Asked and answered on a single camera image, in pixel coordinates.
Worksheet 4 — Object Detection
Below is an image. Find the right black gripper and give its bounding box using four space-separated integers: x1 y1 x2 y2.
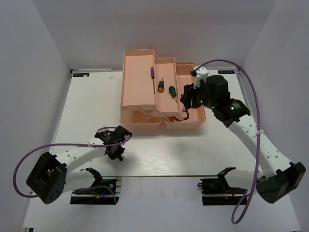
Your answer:
180 78 217 110

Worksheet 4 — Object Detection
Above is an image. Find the large brown hex key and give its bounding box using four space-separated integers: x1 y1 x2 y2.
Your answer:
183 107 190 120

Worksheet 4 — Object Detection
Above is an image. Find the green stubby screwdriver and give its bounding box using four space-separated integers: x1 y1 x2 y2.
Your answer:
169 86 178 103

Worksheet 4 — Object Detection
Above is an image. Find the medium brown hex key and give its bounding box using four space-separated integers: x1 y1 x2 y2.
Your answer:
169 116 181 122

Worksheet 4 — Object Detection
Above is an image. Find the green orange screwdriver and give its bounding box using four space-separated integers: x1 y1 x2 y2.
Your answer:
157 78 164 93

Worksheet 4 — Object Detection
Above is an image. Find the pink plastic toolbox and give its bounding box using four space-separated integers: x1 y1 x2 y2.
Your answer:
120 49 206 131

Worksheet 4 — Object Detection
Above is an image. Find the blue handled screwdriver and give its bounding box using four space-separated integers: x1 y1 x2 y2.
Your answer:
150 67 155 94

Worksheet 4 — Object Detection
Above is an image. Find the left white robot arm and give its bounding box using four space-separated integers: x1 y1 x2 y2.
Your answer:
26 126 132 204

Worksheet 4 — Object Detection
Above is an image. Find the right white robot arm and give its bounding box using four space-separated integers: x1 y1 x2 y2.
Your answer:
180 84 306 203

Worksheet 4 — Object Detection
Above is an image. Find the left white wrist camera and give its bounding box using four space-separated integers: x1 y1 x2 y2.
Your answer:
95 126 116 135

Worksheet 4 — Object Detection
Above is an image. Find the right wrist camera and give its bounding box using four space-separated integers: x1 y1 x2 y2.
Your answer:
190 66 230 100

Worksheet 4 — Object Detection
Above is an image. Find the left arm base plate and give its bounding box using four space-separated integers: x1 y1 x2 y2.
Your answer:
70 177 122 205

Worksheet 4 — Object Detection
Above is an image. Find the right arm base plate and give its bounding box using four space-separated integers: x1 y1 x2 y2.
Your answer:
197 178 246 206

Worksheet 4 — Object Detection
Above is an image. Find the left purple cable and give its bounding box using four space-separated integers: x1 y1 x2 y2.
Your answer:
12 125 133 203

